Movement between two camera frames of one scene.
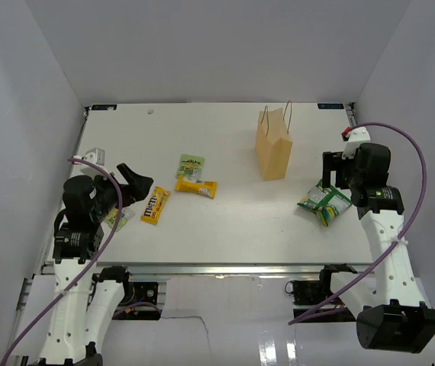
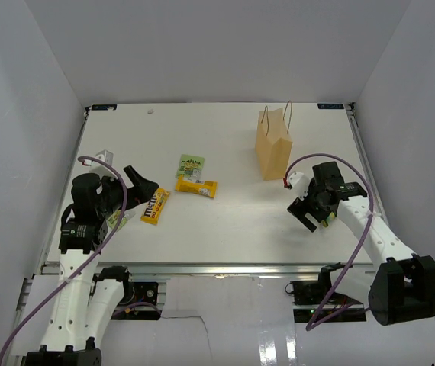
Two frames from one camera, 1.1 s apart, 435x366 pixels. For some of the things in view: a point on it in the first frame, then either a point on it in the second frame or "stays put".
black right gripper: [334, 162] -> [299, 208]
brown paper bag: [273, 142] stays put
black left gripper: [137, 187] stays put
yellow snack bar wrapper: [204, 187] stays put
